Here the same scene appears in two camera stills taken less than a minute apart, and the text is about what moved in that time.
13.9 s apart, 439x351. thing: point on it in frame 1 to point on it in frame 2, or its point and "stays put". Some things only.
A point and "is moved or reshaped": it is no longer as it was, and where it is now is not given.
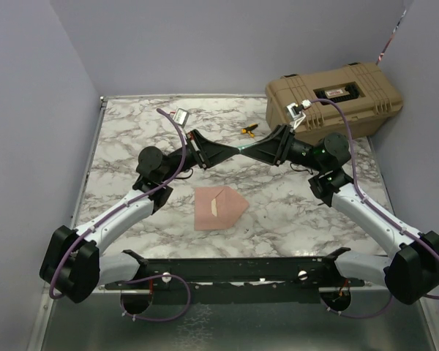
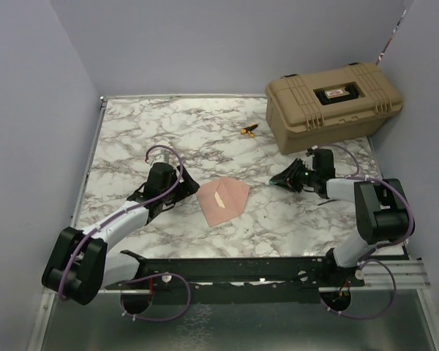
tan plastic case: [370, 99] stays put
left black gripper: [209, 153] to [186, 188]
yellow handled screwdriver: [251, 127] stays put
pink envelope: [230, 206] is moved or reshaped
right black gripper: [274, 148] to [288, 177]
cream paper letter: [214, 207] to [219, 201]
